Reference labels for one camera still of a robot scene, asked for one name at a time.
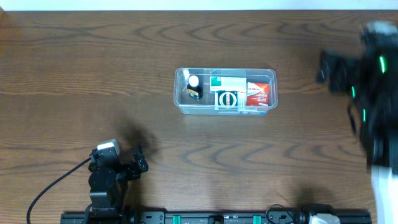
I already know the red medicine box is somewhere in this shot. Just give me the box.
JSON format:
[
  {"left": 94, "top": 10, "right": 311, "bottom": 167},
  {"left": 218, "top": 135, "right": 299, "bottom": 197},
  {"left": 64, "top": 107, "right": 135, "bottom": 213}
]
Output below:
[{"left": 246, "top": 82, "right": 269, "bottom": 106}]

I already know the dark Woods syrup bottle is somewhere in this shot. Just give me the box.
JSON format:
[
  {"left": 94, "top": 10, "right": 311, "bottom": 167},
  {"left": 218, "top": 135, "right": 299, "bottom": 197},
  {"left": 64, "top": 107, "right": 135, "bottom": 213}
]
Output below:
[{"left": 187, "top": 75, "right": 203, "bottom": 100}]

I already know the clear plastic container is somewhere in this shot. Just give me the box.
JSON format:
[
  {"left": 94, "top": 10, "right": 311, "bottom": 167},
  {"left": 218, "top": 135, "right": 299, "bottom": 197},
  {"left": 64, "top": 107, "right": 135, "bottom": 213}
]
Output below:
[{"left": 174, "top": 68, "right": 278, "bottom": 115}]

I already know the white green medicine box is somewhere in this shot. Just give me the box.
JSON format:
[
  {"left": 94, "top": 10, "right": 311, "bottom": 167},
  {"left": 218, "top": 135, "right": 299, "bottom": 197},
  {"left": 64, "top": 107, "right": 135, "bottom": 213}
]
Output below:
[{"left": 210, "top": 77, "right": 247, "bottom": 93}]

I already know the green Zam-Buk ointment box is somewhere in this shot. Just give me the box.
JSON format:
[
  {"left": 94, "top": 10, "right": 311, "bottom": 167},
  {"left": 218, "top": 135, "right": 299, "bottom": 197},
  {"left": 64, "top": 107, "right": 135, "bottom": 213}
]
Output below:
[{"left": 217, "top": 91, "right": 238, "bottom": 107}]

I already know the blue white medicine box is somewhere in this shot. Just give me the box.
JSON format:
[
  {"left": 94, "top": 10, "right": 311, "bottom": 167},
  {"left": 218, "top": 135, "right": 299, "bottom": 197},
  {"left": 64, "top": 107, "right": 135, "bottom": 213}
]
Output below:
[{"left": 214, "top": 91, "right": 267, "bottom": 115}]

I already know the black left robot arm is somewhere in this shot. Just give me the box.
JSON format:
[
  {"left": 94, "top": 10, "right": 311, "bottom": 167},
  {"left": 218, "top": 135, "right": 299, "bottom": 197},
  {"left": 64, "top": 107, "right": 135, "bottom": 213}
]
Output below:
[{"left": 88, "top": 153, "right": 149, "bottom": 218}]

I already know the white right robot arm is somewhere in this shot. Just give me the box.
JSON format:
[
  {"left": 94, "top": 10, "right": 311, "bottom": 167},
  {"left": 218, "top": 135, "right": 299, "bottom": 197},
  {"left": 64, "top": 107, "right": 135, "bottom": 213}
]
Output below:
[{"left": 317, "top": 46, "right": 397, "bottom": 223}]

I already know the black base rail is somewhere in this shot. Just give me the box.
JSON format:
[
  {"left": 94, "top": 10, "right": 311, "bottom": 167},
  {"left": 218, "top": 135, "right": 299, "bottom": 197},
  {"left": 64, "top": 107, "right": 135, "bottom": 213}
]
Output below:
[{"left": 60, "top": 203, "right": 373, "bottom": 224}]

